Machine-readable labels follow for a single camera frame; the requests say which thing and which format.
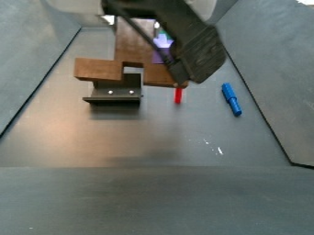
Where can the blue peg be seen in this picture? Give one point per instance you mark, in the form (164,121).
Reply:
(231,99)

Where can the black angle fixture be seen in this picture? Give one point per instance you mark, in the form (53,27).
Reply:
(112,92)

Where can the red peg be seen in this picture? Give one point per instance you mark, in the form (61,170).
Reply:
(178,95)

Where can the green U-shaped block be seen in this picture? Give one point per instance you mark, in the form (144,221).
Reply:
(161,31)

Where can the purple base block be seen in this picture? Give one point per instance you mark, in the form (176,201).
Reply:
(163,41)

